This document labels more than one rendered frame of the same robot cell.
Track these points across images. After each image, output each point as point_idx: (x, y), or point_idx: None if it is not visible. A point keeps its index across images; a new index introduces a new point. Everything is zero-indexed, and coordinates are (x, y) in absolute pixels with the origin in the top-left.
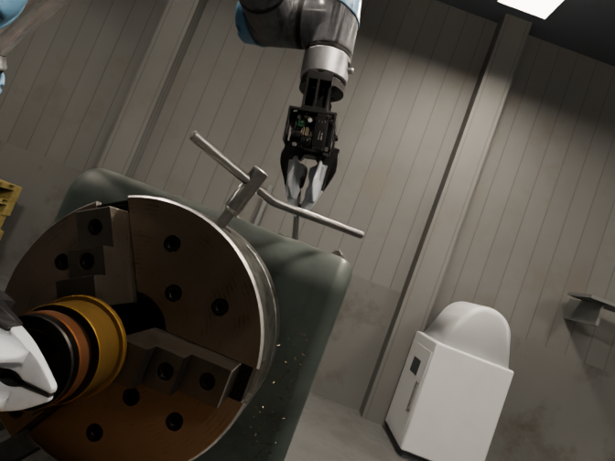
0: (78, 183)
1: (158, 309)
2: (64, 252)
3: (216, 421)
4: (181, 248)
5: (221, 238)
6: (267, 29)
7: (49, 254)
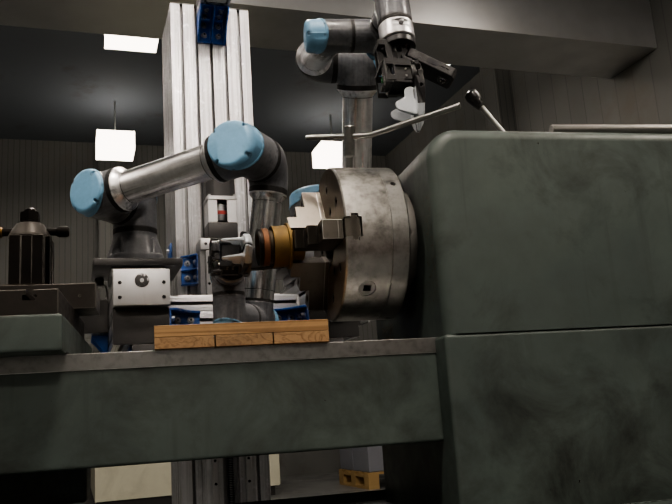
0: None
1: None
2: None
3: (344, 253)
4: (327, 189)
5: (330, 171)
6: (370, 47)
7: None
